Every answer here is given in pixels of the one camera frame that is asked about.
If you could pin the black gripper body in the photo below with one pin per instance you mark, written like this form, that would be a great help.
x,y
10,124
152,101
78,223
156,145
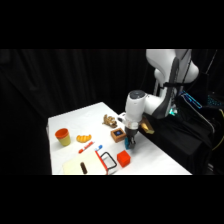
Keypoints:
x,y
132,133

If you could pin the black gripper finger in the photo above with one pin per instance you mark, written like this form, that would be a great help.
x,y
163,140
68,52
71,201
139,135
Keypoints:
x,y
134,143
130,142

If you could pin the blue cube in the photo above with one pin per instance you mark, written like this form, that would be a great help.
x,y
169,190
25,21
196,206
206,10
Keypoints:
x,y
127,144

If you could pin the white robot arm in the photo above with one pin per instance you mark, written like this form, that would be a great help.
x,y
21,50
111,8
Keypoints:
x,y
156,86

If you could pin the wooden block with blue dot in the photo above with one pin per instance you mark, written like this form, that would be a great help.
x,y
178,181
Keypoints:
x,y
118,135

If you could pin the tan block on stand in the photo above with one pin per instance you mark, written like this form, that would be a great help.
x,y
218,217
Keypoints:
x,y
147,127

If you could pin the red cube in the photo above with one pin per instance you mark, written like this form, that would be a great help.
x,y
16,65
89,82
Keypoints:
x,y
123,158

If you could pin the tiger plush toy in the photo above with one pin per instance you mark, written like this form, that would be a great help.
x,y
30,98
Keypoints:
x,y
110,120

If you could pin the blue marker pen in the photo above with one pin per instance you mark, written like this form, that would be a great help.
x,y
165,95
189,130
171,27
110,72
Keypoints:
x,y
98,147

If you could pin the red marker pen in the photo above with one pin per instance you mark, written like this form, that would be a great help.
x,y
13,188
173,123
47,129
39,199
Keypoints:
x,y
86,147

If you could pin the black robot stand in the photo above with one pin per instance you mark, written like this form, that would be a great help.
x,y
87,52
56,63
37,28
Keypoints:
x,y
180,140

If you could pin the yellow toy croissant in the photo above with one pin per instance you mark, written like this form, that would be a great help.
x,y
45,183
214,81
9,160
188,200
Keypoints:
x,y
83,138

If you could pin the brown marker pen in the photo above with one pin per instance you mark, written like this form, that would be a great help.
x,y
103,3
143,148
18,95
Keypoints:
x,y
83,167

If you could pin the orange and yellow cup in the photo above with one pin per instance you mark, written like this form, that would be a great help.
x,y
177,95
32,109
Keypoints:
x,y
63,136

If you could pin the blue lit device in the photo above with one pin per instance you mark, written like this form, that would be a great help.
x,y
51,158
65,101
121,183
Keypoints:
x,y
191,100

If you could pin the black curtain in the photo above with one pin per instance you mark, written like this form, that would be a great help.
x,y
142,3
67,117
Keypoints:
x,y
66,86

